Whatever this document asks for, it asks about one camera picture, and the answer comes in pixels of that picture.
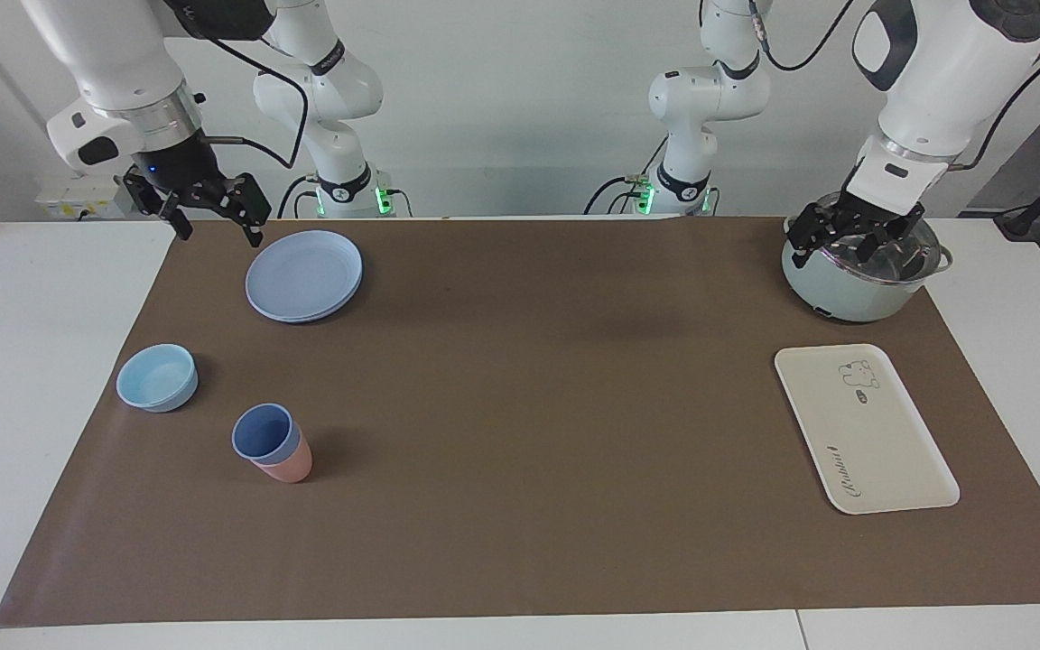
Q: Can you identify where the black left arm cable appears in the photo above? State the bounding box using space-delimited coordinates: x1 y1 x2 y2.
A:
748 0 1040 172

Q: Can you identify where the glass pot lid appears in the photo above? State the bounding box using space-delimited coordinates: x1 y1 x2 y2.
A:
807 193 943 286

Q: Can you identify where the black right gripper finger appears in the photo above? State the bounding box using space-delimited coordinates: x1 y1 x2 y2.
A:
213 173 273 247
123 167 193 240

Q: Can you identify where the white power strip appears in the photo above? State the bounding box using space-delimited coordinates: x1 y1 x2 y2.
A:
35 176 137 220

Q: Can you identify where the blue plastic cup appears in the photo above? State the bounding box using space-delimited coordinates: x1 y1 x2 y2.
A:
231 404 302 467

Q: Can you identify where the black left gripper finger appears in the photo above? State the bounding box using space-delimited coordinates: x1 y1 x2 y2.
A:
786 203 846 267
856 217 923 263

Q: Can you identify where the cream rectangular tray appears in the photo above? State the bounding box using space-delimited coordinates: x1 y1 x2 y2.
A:
774 344 961 515

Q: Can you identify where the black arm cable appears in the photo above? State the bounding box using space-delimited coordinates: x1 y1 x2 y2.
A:
748 0 1040 172
200 34 310 170

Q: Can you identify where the pink plastic cup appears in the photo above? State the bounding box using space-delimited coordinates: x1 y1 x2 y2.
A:
249 428 313 484

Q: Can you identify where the blue plastic plate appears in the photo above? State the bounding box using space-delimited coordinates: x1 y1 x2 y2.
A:
254 271 365 324
245 230 364 320

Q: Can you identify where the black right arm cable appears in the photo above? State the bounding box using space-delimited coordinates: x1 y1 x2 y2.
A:
200 34 310 170

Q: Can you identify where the light blue bowl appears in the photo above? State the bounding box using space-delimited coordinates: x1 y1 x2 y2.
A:
116 344 199 413

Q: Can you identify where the black base cable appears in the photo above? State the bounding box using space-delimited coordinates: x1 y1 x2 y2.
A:
585 135 668 216
278 174 319 219

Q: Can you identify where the pale green cooking pot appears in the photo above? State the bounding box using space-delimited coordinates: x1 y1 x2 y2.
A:
781 194 954 323

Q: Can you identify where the brown table mat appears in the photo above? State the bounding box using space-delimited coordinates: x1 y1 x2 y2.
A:
0 217 1040 627

